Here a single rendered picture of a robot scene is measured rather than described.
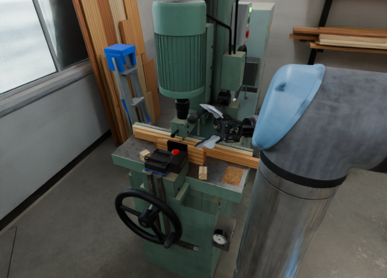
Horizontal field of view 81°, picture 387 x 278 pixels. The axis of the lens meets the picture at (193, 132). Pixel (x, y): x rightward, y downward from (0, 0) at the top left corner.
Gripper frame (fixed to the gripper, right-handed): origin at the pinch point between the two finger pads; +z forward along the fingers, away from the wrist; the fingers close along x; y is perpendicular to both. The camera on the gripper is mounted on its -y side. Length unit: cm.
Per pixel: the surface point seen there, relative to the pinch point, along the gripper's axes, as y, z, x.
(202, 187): -3.0, -7.2, 27.4
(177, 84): -9.2, 5.0, -12.2
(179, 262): -25, -10, 93
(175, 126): -18.2, 1.7, 6.6
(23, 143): -121, 90, 55
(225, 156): -10.0, -19.3, 17.2
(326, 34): -111, -164, -54
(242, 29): -23.6, -24.9, -34.8
